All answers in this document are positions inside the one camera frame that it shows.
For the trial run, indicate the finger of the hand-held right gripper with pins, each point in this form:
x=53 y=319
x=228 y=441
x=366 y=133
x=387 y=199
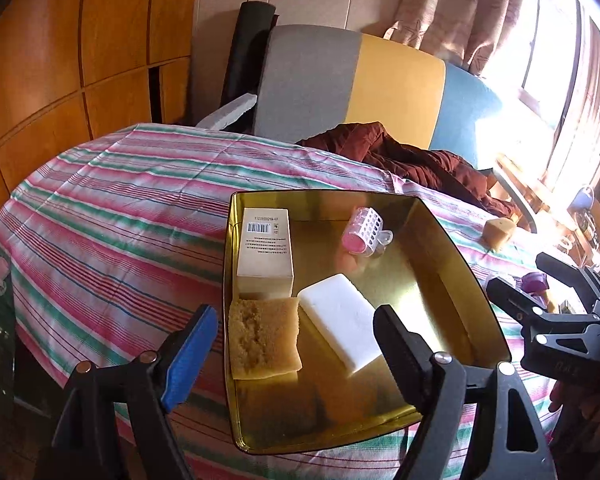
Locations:
x=565 y=272
x=510 y=300

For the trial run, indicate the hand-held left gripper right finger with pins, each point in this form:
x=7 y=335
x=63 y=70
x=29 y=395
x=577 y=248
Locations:
x=405 y=360

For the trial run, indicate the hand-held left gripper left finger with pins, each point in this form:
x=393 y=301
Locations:
x=190 y=355

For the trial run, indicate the yellow sponge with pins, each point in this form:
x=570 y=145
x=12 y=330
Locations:
x=260 y=335

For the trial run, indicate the white foam block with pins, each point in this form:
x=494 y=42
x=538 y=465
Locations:
x=337 y=315

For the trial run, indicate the gold metal tray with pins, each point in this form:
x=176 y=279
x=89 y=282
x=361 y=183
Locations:
x=420 y=270

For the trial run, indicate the person's right hand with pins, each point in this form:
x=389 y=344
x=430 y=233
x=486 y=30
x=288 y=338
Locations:
x=562 y=400

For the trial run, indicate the purple plastic object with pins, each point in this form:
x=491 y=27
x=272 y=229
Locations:
x=535 y=282

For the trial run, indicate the yellow sponge cube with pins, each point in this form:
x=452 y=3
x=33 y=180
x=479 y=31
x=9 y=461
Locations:
x=497 y=234

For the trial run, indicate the round wooden table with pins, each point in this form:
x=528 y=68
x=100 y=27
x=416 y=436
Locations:
x=530 y=192

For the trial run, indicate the beige cardboard box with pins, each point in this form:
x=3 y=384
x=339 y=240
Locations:
x=265 y=255

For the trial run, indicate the striped blanket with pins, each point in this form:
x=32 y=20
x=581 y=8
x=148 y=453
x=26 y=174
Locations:
x=130 y=220

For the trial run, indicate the brown quilted jacket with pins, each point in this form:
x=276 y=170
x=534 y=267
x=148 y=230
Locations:
x=430 y=165

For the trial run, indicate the sheer striped curtain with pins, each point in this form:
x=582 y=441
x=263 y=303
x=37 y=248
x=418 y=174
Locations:
x=590 y=110

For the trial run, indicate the window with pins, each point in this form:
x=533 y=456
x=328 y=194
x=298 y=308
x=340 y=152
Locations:
x=550 y=35

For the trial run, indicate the grey yellow blue sofa chair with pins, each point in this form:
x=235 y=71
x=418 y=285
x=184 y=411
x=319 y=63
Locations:
x=390 y=85

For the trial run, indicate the beige patterned curtain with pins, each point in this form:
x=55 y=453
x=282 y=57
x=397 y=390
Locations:
x=455 y=5

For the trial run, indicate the black rolled mat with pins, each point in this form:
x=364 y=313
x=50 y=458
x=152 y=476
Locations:
x=245 y=50

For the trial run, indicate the wooden wardrobe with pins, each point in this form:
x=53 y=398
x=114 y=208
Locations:
x=55 y=60

